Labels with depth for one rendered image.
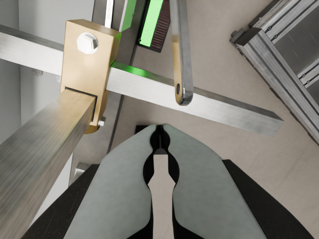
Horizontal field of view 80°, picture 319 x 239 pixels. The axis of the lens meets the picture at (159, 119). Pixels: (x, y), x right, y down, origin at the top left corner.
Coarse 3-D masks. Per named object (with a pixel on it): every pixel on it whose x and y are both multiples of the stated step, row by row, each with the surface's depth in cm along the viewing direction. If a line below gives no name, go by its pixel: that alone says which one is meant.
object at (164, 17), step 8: (168, 0) 30; (168, 8) 31; (160, 16) 31; (168, 16) 32; (160, 24) 32; (168, 24) 32; (160, 32) 33; (152, 40) 33; (160, 40) 33; (160, 48) 34
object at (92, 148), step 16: (96, 0) 30; (144, 0) 30; (96, 16) 31; (128, 32) 33; (128, 48) 34; (128, 64) 35; (112, 96) 38; (112, 112) 40; (112, 128) 42; (80, 144) 44; (96, 144) 44; (80, 160) 46; (96, 160) 46
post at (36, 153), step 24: (72, 96) 21; (48, 120) 17; (72, 120) 18; (24, 144) 14; (48, 144) 14; (72, 144) 18; (0, 168) 11; (24, 168) 12; (48, 168) 13; (0, 192) 10; (24, 192) 11; (48, 192) 15; (0, 216) 9; (24, 216) 11
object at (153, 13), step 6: (156, 0) 30; (162, 0) 30; (150, 6) 31; (156, 6) 31; (150, 12) 31; (156, 12) 31; (150, 18) 32; (156, 18) 32; (150, 24) 32; (144, 30) 32; (150, 30) 32; (144, 36) 33; (150, 36) 33; (144, 42) 33
